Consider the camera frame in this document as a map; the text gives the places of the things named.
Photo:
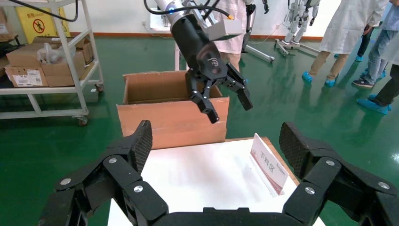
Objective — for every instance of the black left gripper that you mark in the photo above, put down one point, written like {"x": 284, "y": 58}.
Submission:
{"x": 199, "y": 53}

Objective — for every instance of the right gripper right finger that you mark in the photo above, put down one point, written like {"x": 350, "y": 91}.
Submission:
{"x": 324, "y": 174}

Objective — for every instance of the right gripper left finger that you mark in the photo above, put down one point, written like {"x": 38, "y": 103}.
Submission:
{"x": 124, "y": 174}

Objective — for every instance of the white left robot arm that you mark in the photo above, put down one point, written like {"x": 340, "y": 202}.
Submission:
{"x": 176, "y": 6}

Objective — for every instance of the large open cardboard box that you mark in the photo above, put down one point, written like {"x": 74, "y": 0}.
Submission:
{"x": 162, "y": 124}

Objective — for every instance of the plain cardboard box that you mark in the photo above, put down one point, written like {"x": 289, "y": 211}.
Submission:
{"x": 23, "y": 59}
{"x": 85, "y": 51}
{"x": 62, "y": 70}

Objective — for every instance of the cardboard box with white label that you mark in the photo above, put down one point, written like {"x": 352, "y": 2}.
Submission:
{"x": 18, "y": 75}

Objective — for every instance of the cardboard box with small label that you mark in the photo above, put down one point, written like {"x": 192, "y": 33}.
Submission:
{"x": 4, "y": 28}

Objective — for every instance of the person in white coat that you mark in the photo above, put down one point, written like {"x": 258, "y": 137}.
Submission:
{"x": 349, "y": 28}
{"x": 232, "y": 46}

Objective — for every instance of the white pink table sign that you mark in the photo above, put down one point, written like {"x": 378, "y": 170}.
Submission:
{"x": 268, "y": 165}

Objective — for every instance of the grey floor base bar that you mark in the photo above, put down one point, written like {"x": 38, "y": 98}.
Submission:
{"x": 261, "y": 54}

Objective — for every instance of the white stand table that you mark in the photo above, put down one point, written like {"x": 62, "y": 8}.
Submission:
{"x": 159, "y": 26}

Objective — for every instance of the black hanging gripper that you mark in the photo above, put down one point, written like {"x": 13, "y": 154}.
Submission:
{"x": 266, "y": 6}

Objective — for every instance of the person in black trousers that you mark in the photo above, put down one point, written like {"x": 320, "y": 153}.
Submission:
{"x": 364, "y": 40}
{"x": 389, "y": 90}

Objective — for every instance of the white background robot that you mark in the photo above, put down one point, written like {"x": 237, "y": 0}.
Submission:
{"x": 296, "y": 18}

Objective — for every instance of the white metal shelf cart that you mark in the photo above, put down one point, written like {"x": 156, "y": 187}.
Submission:
{"x": 37, "y": 90}

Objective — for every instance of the person in blue jeans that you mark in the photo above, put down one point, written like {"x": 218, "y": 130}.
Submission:
{"x": 378, "y": 53}

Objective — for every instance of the clear plastic bag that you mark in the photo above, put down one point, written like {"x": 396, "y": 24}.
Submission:
{"x": 51, "y": 54}

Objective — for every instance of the black furniture piece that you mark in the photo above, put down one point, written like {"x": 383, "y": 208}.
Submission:
{"x": 7, "y": 46}

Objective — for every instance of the yellow warning sign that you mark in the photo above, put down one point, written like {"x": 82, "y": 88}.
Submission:
{"x": 31, "y": 18}

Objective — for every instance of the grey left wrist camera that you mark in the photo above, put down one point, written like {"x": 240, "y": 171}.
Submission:
{"x": 224, "y": 29}

